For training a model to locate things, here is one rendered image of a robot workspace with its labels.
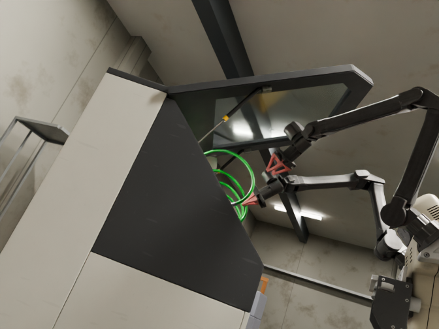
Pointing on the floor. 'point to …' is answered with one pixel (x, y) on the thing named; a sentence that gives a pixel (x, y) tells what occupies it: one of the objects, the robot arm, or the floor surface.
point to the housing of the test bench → (75, 200)
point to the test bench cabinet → (140, 302)
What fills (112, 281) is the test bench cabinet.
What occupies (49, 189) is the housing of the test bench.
